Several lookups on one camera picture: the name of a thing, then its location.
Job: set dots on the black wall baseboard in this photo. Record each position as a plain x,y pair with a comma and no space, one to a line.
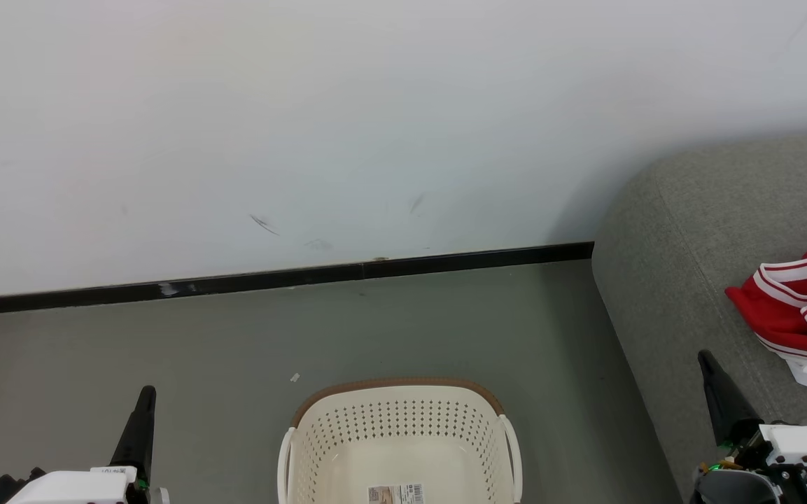
270,278

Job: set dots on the grey fabric sofa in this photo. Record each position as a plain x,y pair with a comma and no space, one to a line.
669,245

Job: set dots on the cream perforated laundry basket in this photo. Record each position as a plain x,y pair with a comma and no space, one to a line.
403,441

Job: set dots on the barcode label sticker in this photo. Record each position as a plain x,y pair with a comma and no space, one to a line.
396,494

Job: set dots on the red and white jersey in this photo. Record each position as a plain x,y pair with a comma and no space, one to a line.
781,308

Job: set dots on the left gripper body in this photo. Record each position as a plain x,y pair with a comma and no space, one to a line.
67,488

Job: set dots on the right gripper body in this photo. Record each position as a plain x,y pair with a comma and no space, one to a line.
802,444

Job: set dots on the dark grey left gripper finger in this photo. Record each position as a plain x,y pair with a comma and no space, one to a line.
138,434

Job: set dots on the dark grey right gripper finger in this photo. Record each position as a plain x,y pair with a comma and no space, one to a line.
725,406

